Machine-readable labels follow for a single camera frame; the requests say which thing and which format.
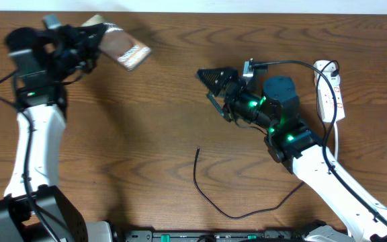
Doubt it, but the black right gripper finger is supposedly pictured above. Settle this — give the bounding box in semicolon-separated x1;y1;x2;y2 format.
196;67;238;96
206;92;232;122

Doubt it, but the gold Galaxy smartphone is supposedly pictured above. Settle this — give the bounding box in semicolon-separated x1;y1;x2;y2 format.
81;14;151;71

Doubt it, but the black charger cable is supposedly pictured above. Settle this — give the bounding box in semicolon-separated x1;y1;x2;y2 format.
193;60;341;220

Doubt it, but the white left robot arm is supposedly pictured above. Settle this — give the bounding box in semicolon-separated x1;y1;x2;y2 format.
0;24;106;241

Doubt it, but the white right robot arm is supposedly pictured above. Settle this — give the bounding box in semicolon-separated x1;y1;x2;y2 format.
196;67;387;241

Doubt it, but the black charger plug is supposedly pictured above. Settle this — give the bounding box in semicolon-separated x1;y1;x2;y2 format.
331;69;339;77

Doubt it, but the white power strip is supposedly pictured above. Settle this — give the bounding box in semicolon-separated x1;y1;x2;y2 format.
314;60;345;123

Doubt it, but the white power strip cord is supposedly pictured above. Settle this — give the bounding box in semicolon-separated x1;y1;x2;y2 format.
333;121;353;238

